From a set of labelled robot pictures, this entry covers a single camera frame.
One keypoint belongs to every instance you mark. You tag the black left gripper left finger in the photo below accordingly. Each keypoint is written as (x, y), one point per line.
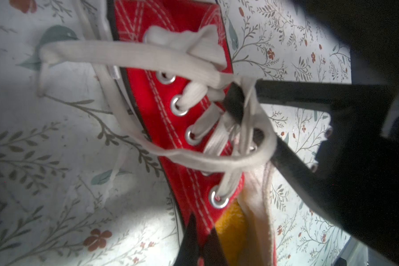
(188, 254)

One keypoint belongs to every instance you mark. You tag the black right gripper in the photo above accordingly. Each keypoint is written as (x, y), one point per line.
(356, 183)

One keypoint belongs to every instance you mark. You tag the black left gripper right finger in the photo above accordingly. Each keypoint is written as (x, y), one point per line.
(212, 251)

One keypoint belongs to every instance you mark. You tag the yellow insole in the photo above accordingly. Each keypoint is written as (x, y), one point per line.
(231, 229)

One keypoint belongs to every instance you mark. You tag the red sneaker one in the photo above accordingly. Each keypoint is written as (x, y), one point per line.
(166, 73)

